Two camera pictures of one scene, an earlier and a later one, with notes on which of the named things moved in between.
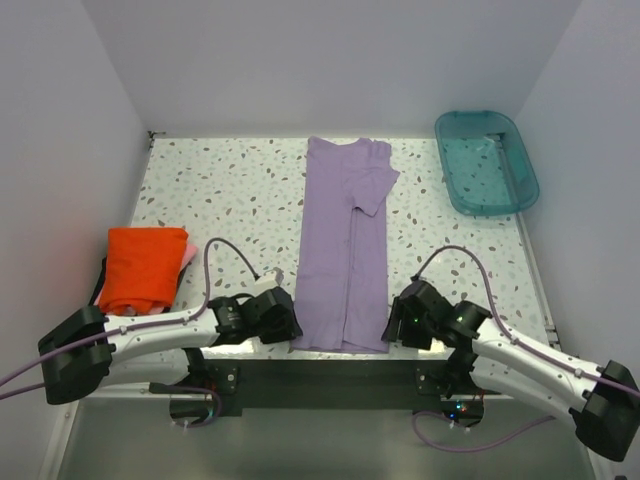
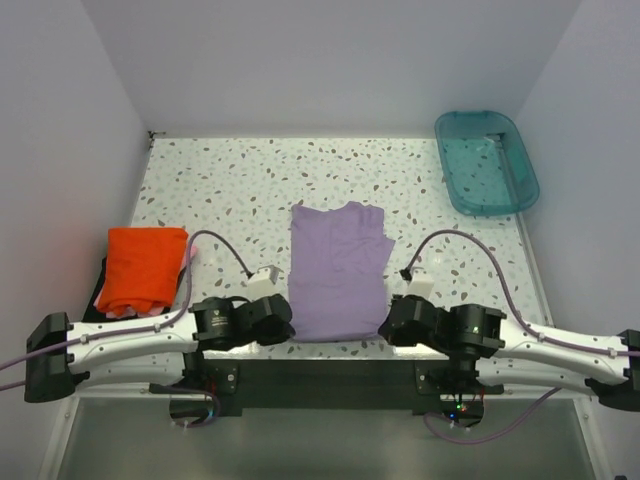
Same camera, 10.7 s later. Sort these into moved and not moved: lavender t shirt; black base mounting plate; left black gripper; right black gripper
Moved: lavender t shirt
Not moved: black base mounting plate; left black gripper; right black gripper
